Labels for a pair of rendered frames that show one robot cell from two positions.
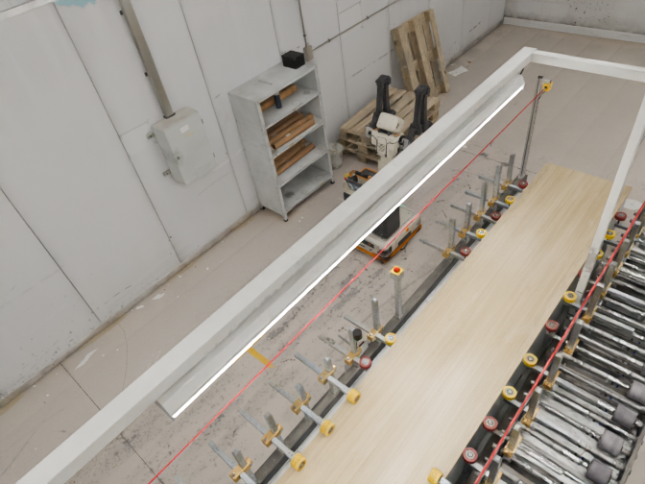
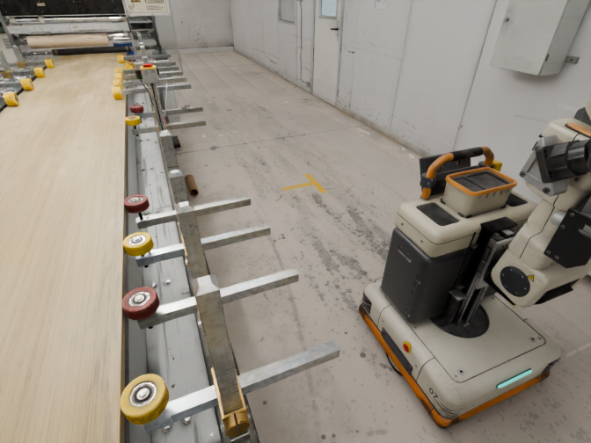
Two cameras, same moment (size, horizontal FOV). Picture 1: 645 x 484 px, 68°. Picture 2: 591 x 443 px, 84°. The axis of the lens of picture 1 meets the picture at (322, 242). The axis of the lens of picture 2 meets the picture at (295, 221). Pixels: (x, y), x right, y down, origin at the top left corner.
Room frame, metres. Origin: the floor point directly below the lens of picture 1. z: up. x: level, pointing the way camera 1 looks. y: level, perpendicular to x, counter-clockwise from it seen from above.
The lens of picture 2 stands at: (3.39, -1.86, 1.52)
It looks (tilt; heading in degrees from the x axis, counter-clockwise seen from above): 35 degrees down; 109
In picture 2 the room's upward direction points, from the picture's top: straight up
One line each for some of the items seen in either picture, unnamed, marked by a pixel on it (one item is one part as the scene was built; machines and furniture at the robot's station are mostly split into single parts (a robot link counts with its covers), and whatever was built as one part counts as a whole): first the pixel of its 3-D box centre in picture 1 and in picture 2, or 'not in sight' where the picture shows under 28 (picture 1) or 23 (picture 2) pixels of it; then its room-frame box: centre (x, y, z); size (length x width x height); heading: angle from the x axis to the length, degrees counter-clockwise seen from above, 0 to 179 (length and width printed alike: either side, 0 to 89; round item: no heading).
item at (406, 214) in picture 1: (380, 227); (448, 328); (3.77, -0.65, 0.16); 0.67 x 0.64 x 0.25; 130
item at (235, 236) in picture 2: (459, 229); (207, 243); (2.84, -1.14, 0.83); 0.43 x 0.03 x 0.04; 41
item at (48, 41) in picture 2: not in sight; (89, 39); (-0.30, 1.51, 1.05); 1.43 x 0.12 x 0.12; 41
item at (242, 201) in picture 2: (442, 249); (196, 211); (2.67, -0.96, 0.81); 0.43 x 0.03 x 0.04; 41
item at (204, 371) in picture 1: (386, 197); not in sight; (1.59, -0.31, 2.34); 2.40 x 0.12 x 0.08; 131
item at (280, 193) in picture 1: (286, 142); not in sight; (4.80, 0.19, 0.78); 0.90 x 0.45 x 1.55; 131
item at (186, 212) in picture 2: (482, 204); (202, 286); (2.99, -1.39, 0.92); 0.04 x 0.04 x 0.48; 41
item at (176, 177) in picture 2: (466, 224); (191, 241); (2.83, -1.20, 0.88); 0.04 x 0.04 x 0.48; 41
